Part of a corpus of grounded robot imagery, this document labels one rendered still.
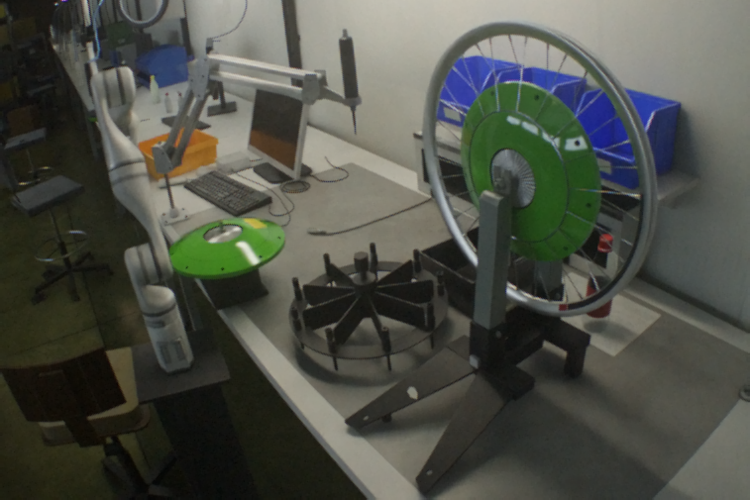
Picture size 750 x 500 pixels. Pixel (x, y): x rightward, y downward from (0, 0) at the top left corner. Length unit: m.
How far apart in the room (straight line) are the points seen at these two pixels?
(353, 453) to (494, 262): 0.43
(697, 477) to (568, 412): 0.30
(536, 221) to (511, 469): 0.43
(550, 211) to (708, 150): 0.59
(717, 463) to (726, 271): 0.54
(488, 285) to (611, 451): 0.40
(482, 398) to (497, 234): 0.30
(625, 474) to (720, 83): 0.85
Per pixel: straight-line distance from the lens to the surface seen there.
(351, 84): 1.59
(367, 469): 1.07
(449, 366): 1.14
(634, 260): 0.91
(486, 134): 1.01
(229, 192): 2.21
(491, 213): 0.97
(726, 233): 1.47
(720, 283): 1.52
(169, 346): 1.44
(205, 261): 1.45
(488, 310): 1.04
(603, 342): 1.35
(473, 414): 1.06
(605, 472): 1.08
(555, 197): 0.94
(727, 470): 1.14
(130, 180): 1.34
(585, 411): 1.18
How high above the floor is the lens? 1.73
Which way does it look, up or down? 25 degrees down
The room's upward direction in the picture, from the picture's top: 6 degrees counter-clockwise
